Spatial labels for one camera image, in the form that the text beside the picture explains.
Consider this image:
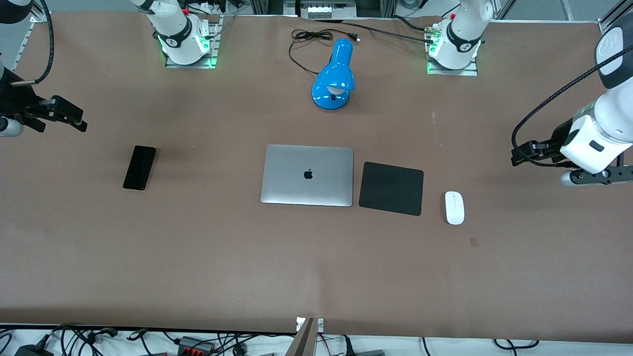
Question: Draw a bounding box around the black smartphone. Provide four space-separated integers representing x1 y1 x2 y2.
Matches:
123 145 157 191

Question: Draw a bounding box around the white computer mouse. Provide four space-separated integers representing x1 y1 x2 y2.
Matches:
445 191 465 225

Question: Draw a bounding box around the black mouse pad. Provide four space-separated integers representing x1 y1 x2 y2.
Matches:
359 161 424 217

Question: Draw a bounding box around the blue desk lamp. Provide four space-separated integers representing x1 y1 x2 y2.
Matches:
311 38 356 111

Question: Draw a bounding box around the silver closed laptop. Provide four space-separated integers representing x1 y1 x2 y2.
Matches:
261 144 354 207

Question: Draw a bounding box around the black power adapter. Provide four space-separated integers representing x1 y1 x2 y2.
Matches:
15 343 53 356

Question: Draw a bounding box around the brown table cover sheet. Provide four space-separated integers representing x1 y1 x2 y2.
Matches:
0 11 633 344

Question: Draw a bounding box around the grey power adapter box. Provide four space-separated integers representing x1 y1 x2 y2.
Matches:
178 336 214 356

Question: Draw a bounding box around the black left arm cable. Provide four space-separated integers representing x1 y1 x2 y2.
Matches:
511 45 633 169

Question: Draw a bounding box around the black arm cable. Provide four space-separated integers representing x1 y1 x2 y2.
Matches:
10 0 54 86
511 45 633 169

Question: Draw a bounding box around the aluminium frame rail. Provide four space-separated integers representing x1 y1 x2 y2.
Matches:
597 0 633 35
10 14 41 72

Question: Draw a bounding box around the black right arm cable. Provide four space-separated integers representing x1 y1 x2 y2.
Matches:
10 0 54 86

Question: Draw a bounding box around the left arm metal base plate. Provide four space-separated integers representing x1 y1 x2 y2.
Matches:
426 22 479 76

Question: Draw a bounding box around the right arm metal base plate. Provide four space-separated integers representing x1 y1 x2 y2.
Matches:
165 15 219 69

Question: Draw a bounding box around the black braided base cable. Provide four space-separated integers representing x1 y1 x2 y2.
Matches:
312 17 438 45

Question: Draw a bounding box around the black looped floor cable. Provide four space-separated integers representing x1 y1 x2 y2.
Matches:
494 338 541 350

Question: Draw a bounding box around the black lamp power cable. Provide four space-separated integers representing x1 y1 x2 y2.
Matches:
288 29 360 76

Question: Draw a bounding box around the wooden camera mount post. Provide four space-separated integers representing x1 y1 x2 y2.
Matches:
284 317 318 356

